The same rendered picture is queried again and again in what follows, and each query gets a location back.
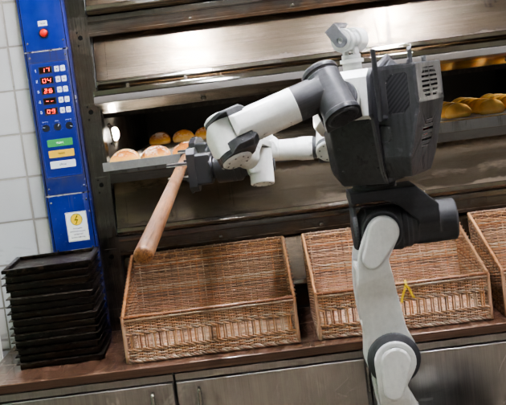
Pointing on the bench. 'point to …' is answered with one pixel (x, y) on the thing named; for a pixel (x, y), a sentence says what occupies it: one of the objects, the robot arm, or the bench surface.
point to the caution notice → (77, 226)
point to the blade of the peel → (140, 162)
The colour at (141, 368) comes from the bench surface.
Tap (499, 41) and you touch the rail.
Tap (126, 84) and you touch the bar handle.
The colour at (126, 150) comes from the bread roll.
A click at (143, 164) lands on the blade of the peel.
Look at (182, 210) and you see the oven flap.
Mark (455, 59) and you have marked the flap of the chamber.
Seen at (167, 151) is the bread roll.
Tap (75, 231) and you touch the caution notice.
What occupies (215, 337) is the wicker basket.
